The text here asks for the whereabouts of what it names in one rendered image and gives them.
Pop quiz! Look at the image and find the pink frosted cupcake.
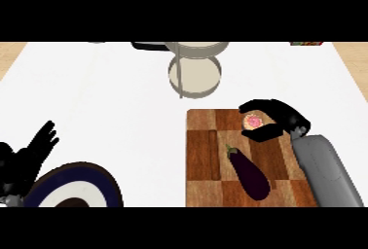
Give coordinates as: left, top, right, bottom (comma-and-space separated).
241, 112, 267, 130

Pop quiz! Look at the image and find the black flat object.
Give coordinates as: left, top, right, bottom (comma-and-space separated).
131, 42, 173, 52

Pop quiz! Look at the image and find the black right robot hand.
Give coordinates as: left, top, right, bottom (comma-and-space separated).
236, 98, 311, 143

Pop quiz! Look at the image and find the dark purple eggplant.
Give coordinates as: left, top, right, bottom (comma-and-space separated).
224, 144, 272, 201

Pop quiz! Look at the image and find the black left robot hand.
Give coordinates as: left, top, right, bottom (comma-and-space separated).
0, 120, 62, 199

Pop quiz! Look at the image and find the blue and white striped plate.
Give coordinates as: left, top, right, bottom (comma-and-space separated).
23, 161, 125, 208

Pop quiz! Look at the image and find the wooden checkered cutting board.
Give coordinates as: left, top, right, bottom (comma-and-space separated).
183, 108, 320, 208

